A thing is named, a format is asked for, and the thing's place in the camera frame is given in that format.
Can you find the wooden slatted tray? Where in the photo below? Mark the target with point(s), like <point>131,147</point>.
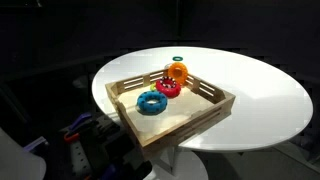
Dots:
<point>198,106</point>

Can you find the lime green toy piece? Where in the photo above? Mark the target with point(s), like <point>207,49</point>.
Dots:
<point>152,87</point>

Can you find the purple orange clamp tool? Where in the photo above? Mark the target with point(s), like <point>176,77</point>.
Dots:
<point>72,133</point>

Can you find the white power strip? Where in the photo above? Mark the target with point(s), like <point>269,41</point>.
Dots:
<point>79,162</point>

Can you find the white round table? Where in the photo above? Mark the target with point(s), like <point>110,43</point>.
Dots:
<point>270,107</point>

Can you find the red ring toy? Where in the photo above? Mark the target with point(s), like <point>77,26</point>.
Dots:
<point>168,86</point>

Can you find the blue studded ring toy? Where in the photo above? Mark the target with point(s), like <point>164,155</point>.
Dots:
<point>152,102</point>

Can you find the orange studded ring toy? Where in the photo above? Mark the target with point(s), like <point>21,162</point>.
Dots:
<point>179,72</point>

